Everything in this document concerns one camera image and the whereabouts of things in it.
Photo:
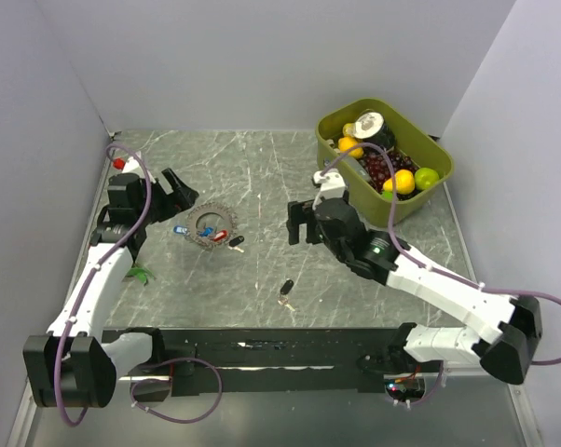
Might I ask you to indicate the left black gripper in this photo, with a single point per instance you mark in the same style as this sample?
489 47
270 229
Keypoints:
172 204

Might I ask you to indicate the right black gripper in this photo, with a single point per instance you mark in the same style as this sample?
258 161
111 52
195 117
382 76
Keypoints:
298 212

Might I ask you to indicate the blue key tag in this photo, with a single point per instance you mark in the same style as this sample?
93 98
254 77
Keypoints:
179 229

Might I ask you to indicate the large metal keyring with keys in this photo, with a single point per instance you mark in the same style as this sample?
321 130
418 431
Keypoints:
207 219

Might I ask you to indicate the red key tag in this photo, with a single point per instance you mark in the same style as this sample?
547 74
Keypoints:
220 236

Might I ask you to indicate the black-headed key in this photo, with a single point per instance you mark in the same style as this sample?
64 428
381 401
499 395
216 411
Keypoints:
283 294
235 244

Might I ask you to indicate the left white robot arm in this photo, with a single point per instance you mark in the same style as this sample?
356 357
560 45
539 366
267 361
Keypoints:
70 366

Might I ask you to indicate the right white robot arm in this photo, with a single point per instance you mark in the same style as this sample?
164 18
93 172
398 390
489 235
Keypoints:
499 332

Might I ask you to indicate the loose black-headed key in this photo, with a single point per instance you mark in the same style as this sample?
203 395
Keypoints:
283 294

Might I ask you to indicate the red dragon fruit toy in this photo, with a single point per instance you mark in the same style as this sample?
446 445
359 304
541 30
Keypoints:
141 273

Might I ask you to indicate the orange fruit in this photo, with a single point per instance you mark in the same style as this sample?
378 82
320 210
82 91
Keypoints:
346 143

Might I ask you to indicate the dark red grapes bunch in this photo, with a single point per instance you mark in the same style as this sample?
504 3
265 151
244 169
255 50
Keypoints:
378 169

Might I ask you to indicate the yellow pear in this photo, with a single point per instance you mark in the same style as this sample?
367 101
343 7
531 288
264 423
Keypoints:
403 183

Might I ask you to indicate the black can with white lid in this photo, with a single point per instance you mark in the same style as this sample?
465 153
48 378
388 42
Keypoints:
372 127

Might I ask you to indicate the green lime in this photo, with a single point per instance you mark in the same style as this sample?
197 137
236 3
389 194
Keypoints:
426 178

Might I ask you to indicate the olive green plastic bin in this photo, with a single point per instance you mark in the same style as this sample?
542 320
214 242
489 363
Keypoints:
420 163

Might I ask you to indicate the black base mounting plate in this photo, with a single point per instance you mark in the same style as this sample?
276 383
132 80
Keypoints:
304 359

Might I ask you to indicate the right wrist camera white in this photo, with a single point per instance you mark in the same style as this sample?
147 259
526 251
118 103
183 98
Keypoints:
330 185

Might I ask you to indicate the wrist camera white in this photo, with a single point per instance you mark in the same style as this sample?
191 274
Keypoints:
330 185
130 166

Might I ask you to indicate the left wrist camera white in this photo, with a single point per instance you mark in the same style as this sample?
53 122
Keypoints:
130 166

